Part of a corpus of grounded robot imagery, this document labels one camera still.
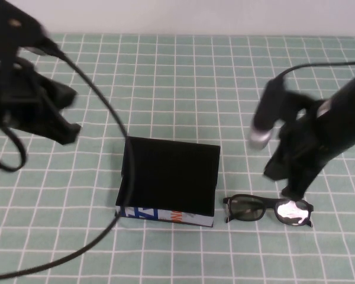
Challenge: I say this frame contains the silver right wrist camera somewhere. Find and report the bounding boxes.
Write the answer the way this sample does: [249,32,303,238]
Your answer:
[248,78,311,149]

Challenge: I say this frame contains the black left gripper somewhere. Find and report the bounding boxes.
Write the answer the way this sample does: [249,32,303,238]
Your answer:
[0,57,82,146]

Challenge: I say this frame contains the green white-checked tablecloth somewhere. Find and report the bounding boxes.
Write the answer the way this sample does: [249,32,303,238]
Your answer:
[0,33,355,284]

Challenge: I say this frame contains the black open glasses case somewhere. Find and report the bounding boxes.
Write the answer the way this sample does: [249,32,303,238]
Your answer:
[114,135,221,229]

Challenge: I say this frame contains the thin black cable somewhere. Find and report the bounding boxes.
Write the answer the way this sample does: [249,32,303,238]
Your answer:
[0,53,29,173]

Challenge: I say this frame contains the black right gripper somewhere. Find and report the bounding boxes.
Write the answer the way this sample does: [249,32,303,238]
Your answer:
[263,102,335,201]

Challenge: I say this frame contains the black framed glasses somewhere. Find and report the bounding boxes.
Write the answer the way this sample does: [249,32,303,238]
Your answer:
[222,193,315,228]

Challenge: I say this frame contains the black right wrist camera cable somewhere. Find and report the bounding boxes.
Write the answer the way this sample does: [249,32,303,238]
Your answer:
[276,58,355,86]

